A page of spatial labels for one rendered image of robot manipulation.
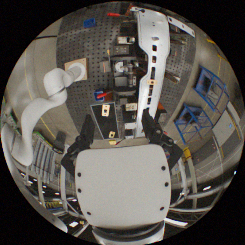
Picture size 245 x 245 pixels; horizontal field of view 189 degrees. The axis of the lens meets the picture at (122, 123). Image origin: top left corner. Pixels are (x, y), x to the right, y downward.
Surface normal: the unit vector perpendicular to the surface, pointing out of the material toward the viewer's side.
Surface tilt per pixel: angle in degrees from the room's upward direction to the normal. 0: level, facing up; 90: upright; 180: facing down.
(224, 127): 90
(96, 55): 0
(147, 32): 0
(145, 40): 0
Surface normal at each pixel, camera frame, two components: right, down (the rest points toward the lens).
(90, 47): 0.09, 0.76
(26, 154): 1.00, 0.00
